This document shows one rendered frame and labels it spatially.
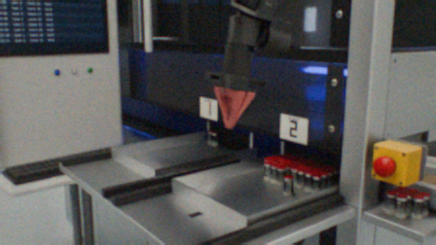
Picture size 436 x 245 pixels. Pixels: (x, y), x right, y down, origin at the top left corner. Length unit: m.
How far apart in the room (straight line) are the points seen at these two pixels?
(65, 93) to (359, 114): 1.03
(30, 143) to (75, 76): 0.28
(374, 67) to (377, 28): 0.07
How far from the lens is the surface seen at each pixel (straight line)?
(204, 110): 1.28
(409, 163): 0.86
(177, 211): 0.89
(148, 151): 1.32
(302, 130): 0.99
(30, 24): 1.51
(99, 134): 1.64
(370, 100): 0.88
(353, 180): 0.93
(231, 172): 1.08
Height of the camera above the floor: 1.24
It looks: 12 degrees down
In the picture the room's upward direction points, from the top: straight up
